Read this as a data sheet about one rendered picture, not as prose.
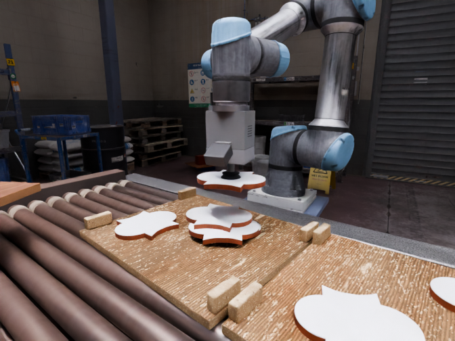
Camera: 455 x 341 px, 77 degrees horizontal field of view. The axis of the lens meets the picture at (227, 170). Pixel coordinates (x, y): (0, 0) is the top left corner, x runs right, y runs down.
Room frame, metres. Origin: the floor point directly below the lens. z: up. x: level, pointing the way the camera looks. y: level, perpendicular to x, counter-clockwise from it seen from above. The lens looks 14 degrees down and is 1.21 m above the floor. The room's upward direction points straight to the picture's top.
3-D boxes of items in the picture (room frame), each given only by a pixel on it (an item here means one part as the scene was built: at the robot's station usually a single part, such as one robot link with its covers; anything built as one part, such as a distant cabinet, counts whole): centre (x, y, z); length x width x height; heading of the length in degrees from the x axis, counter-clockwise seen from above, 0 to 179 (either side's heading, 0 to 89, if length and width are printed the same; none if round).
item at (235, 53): (0.59, -0.01, 1.31); 0.09 x 0.08 x 0.11; 134
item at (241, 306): (0.34, -0.03, 0.95); 0.06 x 0.02 x 0.03; 141
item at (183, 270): (0.58, 0.06, 0.93); 0.41 x 0.35 x 0.02; 49
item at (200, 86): (6.21, 0.58, 1.55); 0.61 x 0.02 x 0.91; 60
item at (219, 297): (0.35, 0.00, 0.95); 0.06 x 0.02 x 0.03; 139
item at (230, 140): (0.57, 0.00, 1.15); 0.12 x 0.09 x 0.16; 156
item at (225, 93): (0.59, 0.00, 1.23); 0.08 x 0.08 x 0.05
